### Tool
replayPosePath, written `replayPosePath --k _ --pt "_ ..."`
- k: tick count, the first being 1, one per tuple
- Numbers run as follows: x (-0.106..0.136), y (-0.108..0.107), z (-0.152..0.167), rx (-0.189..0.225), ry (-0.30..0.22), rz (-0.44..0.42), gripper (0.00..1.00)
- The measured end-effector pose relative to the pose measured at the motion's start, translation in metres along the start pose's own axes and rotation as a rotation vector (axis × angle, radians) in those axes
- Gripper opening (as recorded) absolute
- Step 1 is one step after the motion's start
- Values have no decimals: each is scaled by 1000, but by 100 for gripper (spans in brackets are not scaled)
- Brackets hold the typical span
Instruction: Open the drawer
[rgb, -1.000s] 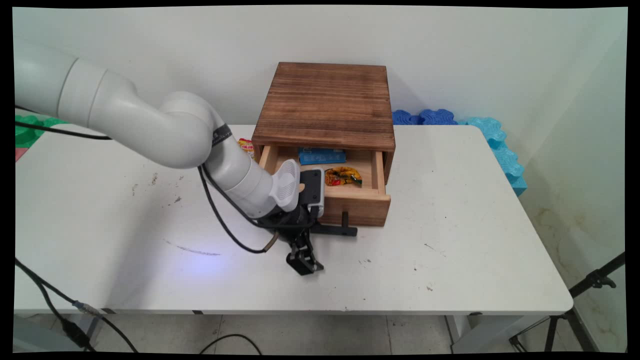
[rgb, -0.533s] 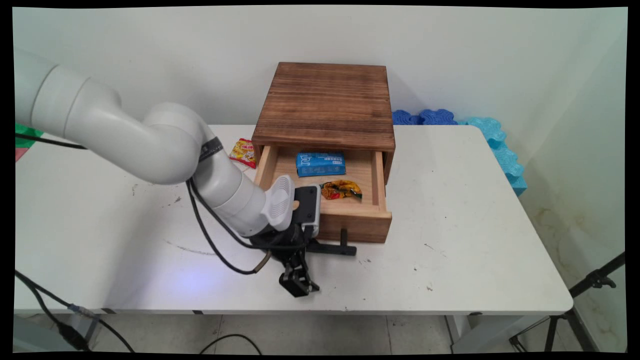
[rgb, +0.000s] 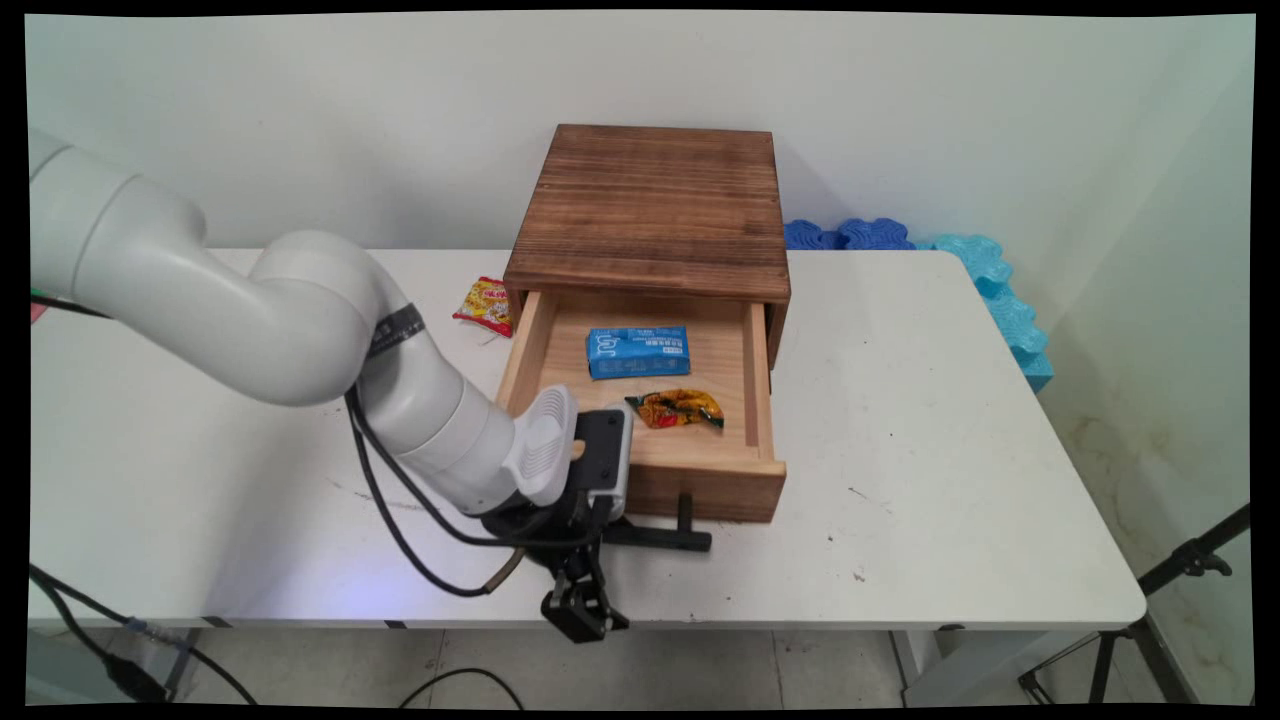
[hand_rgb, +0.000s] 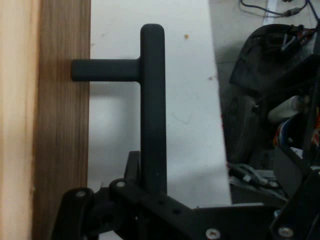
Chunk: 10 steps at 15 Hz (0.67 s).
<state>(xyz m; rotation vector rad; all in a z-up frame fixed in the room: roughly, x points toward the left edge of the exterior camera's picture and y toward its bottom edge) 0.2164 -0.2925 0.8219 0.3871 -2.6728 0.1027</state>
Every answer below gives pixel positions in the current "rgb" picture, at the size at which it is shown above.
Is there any blue foam puzzle mat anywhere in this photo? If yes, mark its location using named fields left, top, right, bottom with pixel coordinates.
left=838, top=217, right=917, bottom=251
left=783, top=219, right=843, bottom=251

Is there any dark wooden drawer cabinet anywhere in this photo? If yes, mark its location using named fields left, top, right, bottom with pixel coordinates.
left=503, top=124, right=793, bottom=370

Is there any orange black snack packet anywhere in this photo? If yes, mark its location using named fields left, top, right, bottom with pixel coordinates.
left=624, top=388, right=726, bottom=432

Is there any black floor cable with plug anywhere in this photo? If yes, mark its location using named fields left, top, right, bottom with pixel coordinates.
left=29, top=563, right=259, bottom=706

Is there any white table leg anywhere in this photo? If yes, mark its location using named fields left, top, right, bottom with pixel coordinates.
left=888, top=628, right=1106, bottom=707

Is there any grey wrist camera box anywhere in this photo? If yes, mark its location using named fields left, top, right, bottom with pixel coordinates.
left=574, top=404, right=635, bottom=522

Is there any cyan foam puzzle mat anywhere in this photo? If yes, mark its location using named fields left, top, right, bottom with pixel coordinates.
left=914, top=233, right=1057, bottom=394

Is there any red yellow snack packet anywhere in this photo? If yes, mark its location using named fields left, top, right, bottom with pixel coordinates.
left=452, top=276, right=514, bottom=339

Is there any blue tissue pack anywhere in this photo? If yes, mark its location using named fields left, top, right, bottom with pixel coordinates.
left=585, top=325, right=693, bottom=381

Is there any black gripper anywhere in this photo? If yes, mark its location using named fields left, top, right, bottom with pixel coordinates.
left=482, top=492, right=632, bottom=644

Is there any black looped floor cable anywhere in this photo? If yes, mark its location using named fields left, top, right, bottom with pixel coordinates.
left=398, top=667, right=527, bottom=710

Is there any light wooden drawer black handle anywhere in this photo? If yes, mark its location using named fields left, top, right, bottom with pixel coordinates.
left=496, top=289, right=789, bottom=554

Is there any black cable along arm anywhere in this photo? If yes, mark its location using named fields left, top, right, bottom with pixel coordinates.
left=344, top=385, right=601, bottom=599

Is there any black tripod stand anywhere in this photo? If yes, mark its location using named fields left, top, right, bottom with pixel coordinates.
left=1018, top=504, right=1252, bottom=706

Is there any black strap on arm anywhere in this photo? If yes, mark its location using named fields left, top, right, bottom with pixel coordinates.
left=364, top=302, right=427, bottom=360

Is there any white vented wrist bracket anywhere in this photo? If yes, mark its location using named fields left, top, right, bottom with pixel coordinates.
left=502, top=384, right=580, bottom=508

